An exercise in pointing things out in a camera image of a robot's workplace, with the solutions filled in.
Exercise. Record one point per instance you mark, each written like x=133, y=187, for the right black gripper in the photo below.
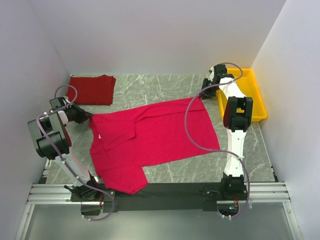
x=206, y=94

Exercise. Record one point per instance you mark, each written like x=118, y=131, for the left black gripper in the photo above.
x=83, y=115

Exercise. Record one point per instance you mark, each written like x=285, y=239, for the pink t shirt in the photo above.
x=124, y=142

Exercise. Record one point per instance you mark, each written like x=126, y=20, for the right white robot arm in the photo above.
x=237, y=119

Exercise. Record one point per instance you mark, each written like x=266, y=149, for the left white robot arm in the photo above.
x=52, y=141

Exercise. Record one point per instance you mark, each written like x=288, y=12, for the folded dark red t shirt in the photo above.
x=94, y=90

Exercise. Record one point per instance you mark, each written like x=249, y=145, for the black base beam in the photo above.
x=157, y=197

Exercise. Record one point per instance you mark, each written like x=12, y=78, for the aluminium frame rail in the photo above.
x=161, y=211

